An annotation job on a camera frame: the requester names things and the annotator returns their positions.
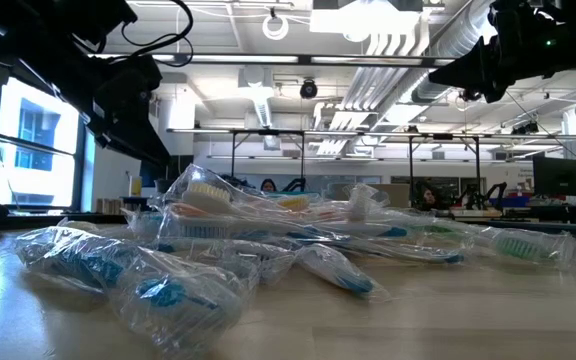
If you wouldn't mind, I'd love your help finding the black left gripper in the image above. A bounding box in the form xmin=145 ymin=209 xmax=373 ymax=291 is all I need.
xmin=80 ymin=54 xmax=172 ymax=167

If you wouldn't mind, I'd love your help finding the blue storage crate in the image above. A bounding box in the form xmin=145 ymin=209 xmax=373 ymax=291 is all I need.
xmin=490 ymin=195 xmax=532 ymax=209

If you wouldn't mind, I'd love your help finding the large window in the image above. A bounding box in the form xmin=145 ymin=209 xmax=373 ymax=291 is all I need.
xmin=0 ymin=74 xmax=97 ymax=212

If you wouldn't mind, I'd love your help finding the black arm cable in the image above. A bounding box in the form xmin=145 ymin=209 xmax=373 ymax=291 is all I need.
xmin=120 ymin=0 xmax=194 ymax=69

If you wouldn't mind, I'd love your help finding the black computer monitor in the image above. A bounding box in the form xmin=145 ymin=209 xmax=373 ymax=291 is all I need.
xmin=140 ymin=155 xmax=195 ymax=189
xmin=532 ymin=155 xmax=576 ymax=198

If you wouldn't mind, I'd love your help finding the orange toothbrush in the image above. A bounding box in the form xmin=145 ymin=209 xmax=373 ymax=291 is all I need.
xmin=170 ymin=202 xmax=209 ymax=219
xmin=165 ymin=164 xmax=269 ymax=216
xmin=307 ymin=207 xmax=344 ymax=222

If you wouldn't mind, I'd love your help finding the white-headed toothbrush in clear wrapper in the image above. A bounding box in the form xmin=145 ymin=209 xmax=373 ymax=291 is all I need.
xmin=342 ymin=183 xmax=392 ymax=224

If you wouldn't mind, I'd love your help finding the white coiled cable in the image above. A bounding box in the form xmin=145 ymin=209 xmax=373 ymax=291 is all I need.
xmin=261 ymin=8 xmax=290 ymax=41

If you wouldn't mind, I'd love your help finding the white ceiling unit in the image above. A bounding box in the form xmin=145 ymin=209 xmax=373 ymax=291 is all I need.
xmin=310 ymin=0 xmax=422 ymax=42

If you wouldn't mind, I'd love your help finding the silver ventilation duct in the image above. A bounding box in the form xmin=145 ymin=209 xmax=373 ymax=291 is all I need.
xmin=410 ymin=0 xmax=499 ymax=104

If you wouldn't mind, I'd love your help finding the black aluminium frame rail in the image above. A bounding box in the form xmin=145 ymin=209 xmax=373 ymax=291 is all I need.
xmin=0 ymin=212 xmax=127 ymax=236
xmin=487 ymin=219 xmax=576 ymax=242

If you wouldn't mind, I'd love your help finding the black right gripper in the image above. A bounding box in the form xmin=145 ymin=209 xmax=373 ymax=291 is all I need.
xmin=428 ymin=0 xmax=564 ymax=104

